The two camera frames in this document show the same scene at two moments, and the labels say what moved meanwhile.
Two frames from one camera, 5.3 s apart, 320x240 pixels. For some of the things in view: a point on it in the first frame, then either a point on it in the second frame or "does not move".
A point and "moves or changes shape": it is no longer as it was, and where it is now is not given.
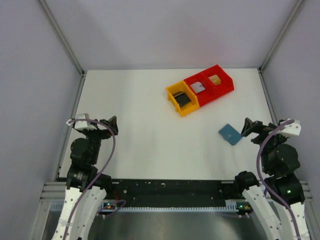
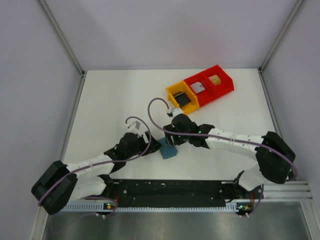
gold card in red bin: x=215 y=79 does not move
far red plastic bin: x=226 y=85 does not move
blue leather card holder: x=228 y=133 moves or changes shape
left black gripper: x=104 y=127 -> x=152 y=144
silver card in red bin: x=198 y=87 does not move
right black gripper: x=258 y=128 -> x=169 y=135
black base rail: x=173 y=194 does not move
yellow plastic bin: x=188 y=107 does not move
